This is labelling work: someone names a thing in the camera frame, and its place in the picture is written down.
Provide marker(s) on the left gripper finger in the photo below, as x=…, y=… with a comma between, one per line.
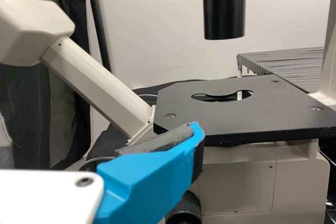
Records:
x=147, y=187

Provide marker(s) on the cream microscope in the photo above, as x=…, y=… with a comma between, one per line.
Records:
x=236, y=182

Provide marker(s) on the black platform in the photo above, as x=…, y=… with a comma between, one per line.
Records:
x=288, y=64

